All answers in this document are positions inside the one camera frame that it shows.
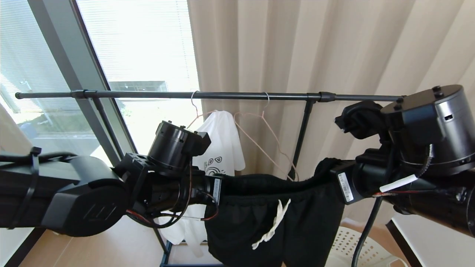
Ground white laundry basket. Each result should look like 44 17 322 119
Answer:
327 226 409 267

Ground white printed t-shirt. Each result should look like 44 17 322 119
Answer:
158 110 246 258

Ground pink clothes hanger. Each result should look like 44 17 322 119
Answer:
233 92 299 182
186 91 217 129

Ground window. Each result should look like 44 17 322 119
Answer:
0 0 203 167

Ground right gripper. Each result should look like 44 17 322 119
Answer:
330 163 475 238

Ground black shorts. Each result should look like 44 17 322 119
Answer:
204 158 347 267

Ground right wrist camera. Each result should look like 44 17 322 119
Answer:
335 100 390 167

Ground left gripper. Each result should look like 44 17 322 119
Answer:
148 174 223 215

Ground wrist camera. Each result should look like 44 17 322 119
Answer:
191 131 212 156
335 100 390 167

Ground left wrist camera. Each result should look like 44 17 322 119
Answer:
191 131 212 156

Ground black clothes rack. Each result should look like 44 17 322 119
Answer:
15 90 403 267

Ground beige curtain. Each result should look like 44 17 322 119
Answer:
187 0 475 223
0 104 34 156

